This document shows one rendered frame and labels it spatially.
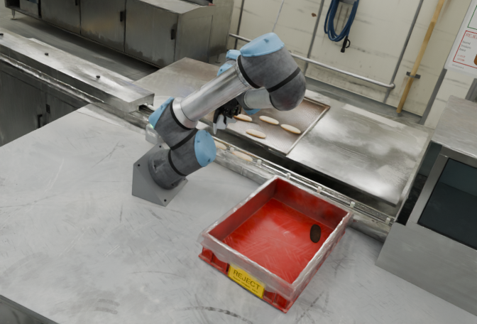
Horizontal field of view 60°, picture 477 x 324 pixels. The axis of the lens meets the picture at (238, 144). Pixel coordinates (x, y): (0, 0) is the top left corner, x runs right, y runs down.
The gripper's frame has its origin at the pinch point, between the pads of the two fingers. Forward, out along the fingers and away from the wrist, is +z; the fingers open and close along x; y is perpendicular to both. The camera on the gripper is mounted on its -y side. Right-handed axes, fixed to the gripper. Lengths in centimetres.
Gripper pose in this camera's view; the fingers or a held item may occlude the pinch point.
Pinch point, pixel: (218, 128)
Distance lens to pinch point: 181.7
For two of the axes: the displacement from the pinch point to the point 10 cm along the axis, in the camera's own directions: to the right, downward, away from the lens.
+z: -1.7, 8.6, 4.8
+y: 8.4, 3.8, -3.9
